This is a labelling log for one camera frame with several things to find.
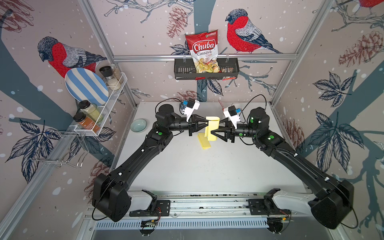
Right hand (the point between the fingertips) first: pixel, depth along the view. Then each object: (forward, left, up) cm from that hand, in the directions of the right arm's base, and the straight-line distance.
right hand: (212, 128), depth 65 cm
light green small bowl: (+22, +50, -29) cm, 62 cm away
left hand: (0, +1, +5) cm, 5 cm away
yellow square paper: (+12, +3, -33) cm, 35 cm away
